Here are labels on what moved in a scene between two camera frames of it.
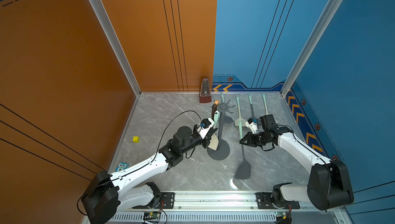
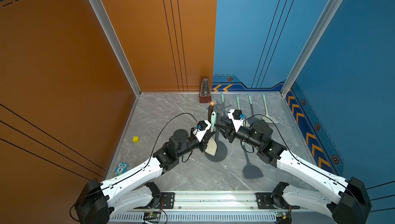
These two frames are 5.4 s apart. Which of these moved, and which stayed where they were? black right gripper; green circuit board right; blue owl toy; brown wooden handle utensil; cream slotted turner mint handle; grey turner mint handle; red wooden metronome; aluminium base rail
Moved: brown wooden handle utensil; black right gripper; cream slotted turner mint handle
Stayed: blue owl toy; grey turner mint handle; aluminium base rail; green circuit board right; red wooden metronome
